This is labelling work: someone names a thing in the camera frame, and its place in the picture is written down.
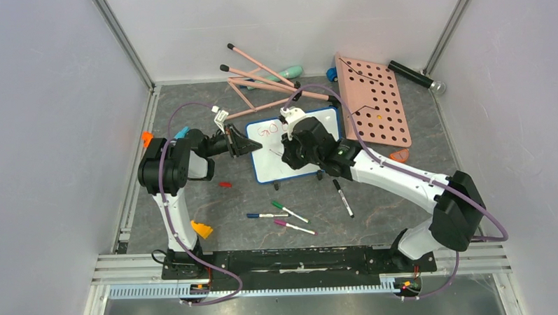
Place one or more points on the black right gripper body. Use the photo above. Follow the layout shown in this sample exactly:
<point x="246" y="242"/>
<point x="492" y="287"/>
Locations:
<point x="291" y="153"/>

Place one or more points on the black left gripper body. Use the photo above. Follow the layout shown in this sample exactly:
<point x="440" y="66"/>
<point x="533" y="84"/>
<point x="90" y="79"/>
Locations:
<point x="221" y="143"/>

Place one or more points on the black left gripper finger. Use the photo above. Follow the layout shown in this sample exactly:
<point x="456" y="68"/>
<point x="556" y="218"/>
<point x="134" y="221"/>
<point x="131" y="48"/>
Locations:
<point x="245" y="149"/>
<point x="235" y="137"/>

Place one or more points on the blue framed whiteboard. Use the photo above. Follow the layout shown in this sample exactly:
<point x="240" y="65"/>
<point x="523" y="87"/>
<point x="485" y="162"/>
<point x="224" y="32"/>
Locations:
<point x="269" y="167"/>

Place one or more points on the red whiteboard marker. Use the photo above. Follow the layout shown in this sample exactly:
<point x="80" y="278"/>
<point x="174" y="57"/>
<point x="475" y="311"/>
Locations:
<point x="275" y="152"/>

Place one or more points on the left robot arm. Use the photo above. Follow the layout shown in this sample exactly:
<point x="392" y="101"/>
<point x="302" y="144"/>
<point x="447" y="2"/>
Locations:
<point x="164" y="171"/>

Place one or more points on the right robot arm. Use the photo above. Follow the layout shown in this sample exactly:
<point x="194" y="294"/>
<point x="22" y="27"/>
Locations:
<point x="452" y="201"/>

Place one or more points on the black whiteboard marker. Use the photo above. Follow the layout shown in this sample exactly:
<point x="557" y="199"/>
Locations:
<point x="343" y="198"/>

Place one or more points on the green whiteboard marker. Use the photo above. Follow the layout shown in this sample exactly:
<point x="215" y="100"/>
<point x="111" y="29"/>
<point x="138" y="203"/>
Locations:
<point x="290" y="212"/>

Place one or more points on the blue whiteboard marker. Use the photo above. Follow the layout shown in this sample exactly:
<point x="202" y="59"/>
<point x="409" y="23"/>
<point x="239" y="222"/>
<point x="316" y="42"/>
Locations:
<point x="267" y="215"/>

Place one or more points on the pink whiteboard marker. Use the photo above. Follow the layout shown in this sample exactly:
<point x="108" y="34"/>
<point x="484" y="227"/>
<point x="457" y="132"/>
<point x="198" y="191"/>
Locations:
<point x="295" y="227"/>

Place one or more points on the blue toy marker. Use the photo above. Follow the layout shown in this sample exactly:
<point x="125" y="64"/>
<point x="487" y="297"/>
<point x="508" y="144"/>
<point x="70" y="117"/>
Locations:
<point x="181" y="134"/>

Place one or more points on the pink folding stand legs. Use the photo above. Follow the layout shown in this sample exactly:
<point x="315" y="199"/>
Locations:
<point x="264" y="78"/>

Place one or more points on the orange clip left edge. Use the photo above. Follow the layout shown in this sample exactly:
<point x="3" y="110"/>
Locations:
<point x="146" y="138"/>

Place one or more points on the small blue toy car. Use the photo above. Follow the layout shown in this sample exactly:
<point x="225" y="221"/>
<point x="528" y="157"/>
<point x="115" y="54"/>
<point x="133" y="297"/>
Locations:
<point x="331" y="74"/>

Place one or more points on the mint green toy bottle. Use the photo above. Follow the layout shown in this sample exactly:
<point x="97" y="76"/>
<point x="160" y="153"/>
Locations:
<point x="290" y="73"/>

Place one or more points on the pink perforated board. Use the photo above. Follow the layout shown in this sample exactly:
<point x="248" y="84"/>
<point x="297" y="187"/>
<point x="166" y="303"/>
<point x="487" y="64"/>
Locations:
<point x="370" y="91"/>

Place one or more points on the yellow orange wedge block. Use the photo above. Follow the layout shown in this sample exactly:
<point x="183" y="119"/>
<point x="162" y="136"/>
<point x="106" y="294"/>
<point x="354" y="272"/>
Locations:
<point x="202" y="230"/>

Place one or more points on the orange round tape measure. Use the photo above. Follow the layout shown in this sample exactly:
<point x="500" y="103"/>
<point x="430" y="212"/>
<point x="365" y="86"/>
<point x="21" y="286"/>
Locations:
<point x="400" y="156"/>

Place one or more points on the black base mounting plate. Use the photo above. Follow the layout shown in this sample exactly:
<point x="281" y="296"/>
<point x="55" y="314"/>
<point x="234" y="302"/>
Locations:
<point x="295" y="268"/>

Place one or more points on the black flashlight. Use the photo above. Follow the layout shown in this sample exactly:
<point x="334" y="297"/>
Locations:
<point x="435" y="86"/>

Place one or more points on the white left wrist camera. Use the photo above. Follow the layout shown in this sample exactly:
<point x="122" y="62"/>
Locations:
<point x="220" y="117"/>

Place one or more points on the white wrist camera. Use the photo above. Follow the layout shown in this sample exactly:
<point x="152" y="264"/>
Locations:
<point x="292" y="116"/>
<point x="220" y="117"/>

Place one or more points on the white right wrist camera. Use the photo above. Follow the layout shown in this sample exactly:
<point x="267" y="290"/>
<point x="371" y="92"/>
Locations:
<point x="292" y="116"/>

